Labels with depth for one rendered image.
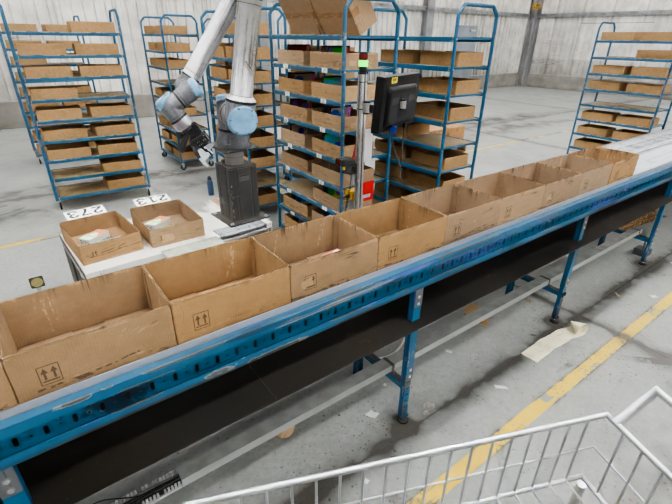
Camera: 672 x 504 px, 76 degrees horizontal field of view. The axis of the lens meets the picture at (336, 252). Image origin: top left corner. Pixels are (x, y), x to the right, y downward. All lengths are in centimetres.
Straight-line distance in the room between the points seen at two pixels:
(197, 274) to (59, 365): 54
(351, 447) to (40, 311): 142
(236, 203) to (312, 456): 139
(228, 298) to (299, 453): 105
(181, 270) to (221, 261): 15
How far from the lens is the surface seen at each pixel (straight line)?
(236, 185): 250
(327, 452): 220
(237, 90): 227
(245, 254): 167
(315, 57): 329
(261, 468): 217
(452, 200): 238
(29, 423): 132
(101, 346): 131
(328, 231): 185
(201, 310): 134
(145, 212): 272
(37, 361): 130
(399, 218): 210
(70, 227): 267
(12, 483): 145
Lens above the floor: 173
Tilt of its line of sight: 27 degrees down
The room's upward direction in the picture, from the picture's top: 1 degrees clockwise
